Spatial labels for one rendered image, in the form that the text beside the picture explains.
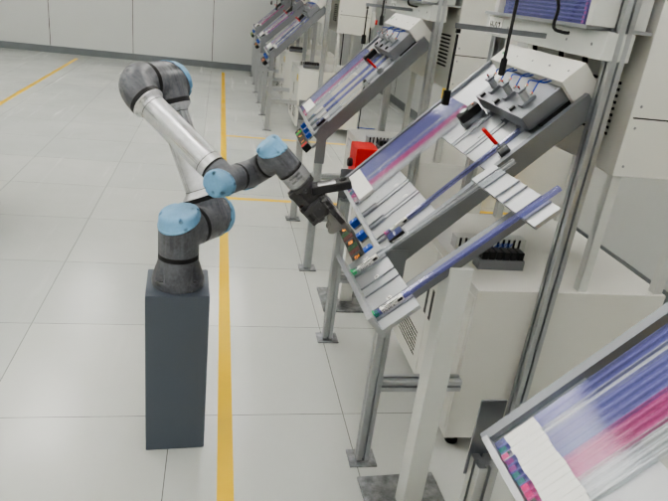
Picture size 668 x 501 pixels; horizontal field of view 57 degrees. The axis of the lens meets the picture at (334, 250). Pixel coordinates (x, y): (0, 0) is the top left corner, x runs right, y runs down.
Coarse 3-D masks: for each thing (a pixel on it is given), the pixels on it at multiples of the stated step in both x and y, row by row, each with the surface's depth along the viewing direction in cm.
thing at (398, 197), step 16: (400, 176) 208; (384, 192) 207; (400, 192) 199; (416, 192) 192; (368, 208) 204; (384, 208) 199; (400, 208) 191; (432, 208) 178; (368, 224) 198; (384, 224) 191; (416, 224) 178; (384, 240) 183
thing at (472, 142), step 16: (480, 80) 223; (464, 96) 221; (464, 128) 202; (480, 128) 195; (496, 128) 188; (512, 128) 182; (464, 144) 194; (480, 144) 187; (512, 144) 175; (496, 160) 174
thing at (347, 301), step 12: (360, 144) 273; (372, 144) 275; (360, 156) 267; (348, 168) 281; (360, 228) 285; (348, 252) 289; (348, 264) 292; (324, 288) 310; (348, 288) 297; (324, 300) 298; (348, 300) 300; (348, 312) 292; (360, 312) 293
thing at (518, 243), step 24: (504, 0) 208; (600, 0) 154; (648, 0) 156; (576, 24) 164; (600, 24) 157; (456, 240) 213; (504, 240) 216; (480, 264) 199; (504, 264) 201; (336, 336) 270; (384, 384) 189; (408, 384) 190; (456, 384) 193
